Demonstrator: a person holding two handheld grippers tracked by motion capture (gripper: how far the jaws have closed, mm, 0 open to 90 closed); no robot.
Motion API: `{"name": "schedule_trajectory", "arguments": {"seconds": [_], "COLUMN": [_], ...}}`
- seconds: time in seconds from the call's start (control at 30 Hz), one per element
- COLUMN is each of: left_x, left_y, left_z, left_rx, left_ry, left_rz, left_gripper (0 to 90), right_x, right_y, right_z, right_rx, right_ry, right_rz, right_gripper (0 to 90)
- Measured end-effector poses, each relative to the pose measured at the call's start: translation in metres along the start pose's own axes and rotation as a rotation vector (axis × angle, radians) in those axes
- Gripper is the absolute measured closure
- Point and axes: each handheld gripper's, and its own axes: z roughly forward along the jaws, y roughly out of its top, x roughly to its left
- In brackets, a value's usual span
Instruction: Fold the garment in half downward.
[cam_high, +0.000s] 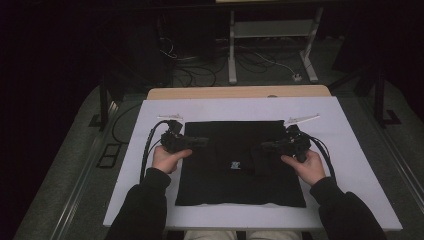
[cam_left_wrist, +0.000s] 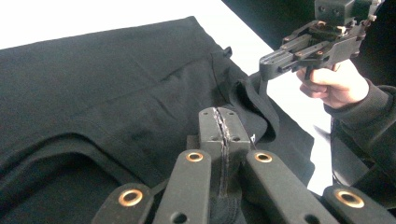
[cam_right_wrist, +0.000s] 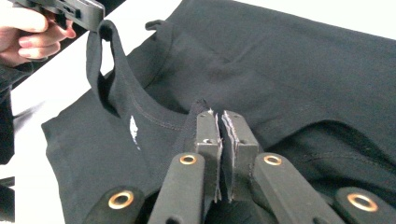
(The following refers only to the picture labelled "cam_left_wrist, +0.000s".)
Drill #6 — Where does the white table mat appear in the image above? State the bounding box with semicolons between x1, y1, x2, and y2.
0;0;335;197

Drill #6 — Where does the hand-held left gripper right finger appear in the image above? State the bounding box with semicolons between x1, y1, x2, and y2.
219;106;252;196

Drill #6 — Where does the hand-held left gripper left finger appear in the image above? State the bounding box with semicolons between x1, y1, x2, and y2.
198;106;226;197

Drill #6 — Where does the black tank top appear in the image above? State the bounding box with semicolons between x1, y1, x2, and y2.
0;15;316;224

